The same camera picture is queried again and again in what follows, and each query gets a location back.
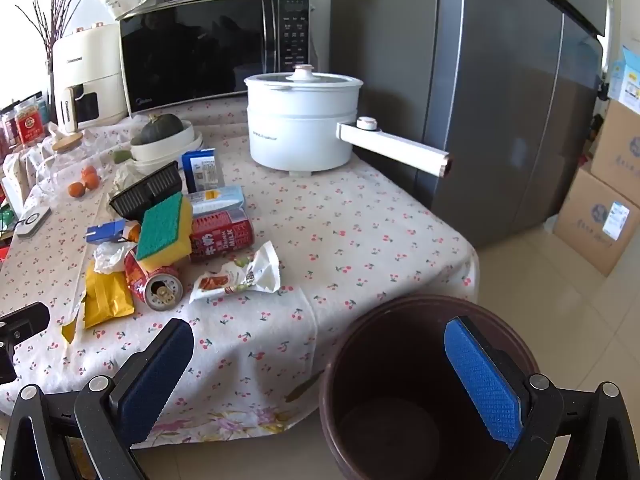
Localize blue and white carton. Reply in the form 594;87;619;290
181;148;224;194

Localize grey refrigerator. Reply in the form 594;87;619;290
320;0;609;249

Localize large cardboard box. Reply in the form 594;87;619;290
552;167;640;277

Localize red drink can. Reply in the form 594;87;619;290
124;250;183;312

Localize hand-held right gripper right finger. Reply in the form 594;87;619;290
444;316;640;480

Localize cream air fryer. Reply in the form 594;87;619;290
52;22;130;134

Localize bare decorative branches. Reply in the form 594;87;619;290
15;0;87;126

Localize white bowl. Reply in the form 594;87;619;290
131;131;204;177
130;120;196;163

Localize crumpled white paper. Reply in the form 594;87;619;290
111;165;139;196

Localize brown round trash bin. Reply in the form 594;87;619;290
319;294;541;480

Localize dark green pumpkin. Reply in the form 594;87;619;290
139;112;185;147

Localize small cardboard box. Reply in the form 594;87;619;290
590;100;640;206

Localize cherry print tablecloth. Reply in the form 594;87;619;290
0;95;481;448

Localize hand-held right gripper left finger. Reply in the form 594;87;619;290
0;317;196;480

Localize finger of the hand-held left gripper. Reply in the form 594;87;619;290
0;302;51;349
0;337;19;386

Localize red lidded jar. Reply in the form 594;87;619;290
14;101;46;147

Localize blue and white box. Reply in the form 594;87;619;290
607;45;640;109

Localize black microwave oven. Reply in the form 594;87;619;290
118;0;312;116

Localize white remote control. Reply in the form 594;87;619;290
15;206;52;239

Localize light blue carton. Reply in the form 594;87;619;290
187;185;247;219

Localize black plastic tray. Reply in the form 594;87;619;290
109;161;185;222

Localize green and yellow sponge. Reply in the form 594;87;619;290
136;192;195;274

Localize white electric cooking pot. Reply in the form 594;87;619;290
243;72;453;179

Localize yellow packet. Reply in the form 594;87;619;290
61;260;136;345

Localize white snack wrapper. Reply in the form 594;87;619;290
189;240;282;305

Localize glass jar with wooden lid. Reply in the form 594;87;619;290
35;132;97;202

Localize red milk can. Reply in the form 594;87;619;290
189;208;256;264

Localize small blue box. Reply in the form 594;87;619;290
86;220;129;245

